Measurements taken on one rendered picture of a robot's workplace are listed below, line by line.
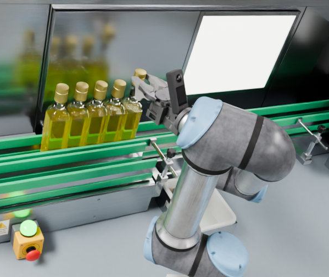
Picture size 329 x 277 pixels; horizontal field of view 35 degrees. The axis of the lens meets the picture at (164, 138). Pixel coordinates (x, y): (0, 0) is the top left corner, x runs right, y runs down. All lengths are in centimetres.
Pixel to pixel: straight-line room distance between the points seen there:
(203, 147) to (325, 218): 105
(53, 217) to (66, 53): 47
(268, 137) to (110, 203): 71
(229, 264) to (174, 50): 72
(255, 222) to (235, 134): 86
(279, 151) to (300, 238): 87
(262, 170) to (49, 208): 68
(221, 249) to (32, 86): 73
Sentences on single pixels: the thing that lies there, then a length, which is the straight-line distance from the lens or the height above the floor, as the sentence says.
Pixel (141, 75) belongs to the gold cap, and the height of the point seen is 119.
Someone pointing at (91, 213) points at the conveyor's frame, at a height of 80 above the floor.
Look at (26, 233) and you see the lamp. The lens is 148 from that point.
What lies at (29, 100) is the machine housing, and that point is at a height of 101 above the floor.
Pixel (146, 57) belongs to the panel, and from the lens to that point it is 167.
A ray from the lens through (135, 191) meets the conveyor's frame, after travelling 162.
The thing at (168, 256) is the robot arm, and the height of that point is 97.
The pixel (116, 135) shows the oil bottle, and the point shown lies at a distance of 160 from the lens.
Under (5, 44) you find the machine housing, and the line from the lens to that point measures 150.
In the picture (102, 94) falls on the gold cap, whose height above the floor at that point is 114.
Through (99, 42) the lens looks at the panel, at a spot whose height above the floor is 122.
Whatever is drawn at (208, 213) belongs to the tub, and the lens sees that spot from 177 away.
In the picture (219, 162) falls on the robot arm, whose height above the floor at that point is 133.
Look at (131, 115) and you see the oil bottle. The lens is 157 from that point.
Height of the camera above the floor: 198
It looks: 37 degrees down
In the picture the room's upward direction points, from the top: 18 degrees clockwise
